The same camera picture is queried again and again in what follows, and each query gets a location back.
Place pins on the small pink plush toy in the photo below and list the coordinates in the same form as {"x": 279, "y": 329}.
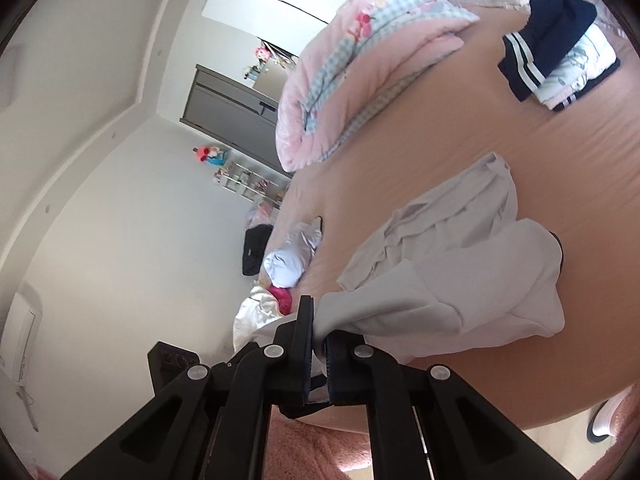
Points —
{"x": 261, "y": 52}

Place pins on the folded pink checked quilt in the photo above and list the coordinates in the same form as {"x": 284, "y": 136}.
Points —
{"x": 360, "y": 70}

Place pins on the folded plain navy garment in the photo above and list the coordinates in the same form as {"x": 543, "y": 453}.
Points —
{"x": 597, "y": 85}

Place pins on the bed with pink sheet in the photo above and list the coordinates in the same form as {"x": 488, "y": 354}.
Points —
{"x": 475, "y": 200}

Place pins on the folded white printed garment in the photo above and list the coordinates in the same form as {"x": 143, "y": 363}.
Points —
{"x": 580, "y": 70}

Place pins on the grey door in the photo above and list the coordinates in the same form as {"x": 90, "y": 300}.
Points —
{"x": 225, "y": 110}

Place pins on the red and blue plush toy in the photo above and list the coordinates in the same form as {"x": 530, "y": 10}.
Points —
{"x": 207, "y": 154}

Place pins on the white air conditioner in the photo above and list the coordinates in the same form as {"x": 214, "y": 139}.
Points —
{"x": 22, "y": 330}

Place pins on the white garment with dark cuff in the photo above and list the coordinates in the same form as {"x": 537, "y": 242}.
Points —
{"x": 287, "y": 265}

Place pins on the person's right shoe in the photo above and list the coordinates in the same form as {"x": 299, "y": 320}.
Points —
{"x": 605, "y": 420}

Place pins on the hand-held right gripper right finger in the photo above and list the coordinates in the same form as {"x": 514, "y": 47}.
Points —
{"x": 345, "y": 365}

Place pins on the folded navy striped garment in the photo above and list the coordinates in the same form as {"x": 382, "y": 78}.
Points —
{"x": 545, "y": 40}

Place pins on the white shirt with navy trim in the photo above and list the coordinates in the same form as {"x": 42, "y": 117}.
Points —
{"x": 450, "y": 285}

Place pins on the cream white garment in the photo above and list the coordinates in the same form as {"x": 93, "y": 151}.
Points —
{"x": 255, "y": 317}

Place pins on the black bag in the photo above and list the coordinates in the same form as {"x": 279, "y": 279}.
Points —
{"x": 255, "y": 255}

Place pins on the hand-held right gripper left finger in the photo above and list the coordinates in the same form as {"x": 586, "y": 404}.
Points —
{"x": 295, "y": 360}

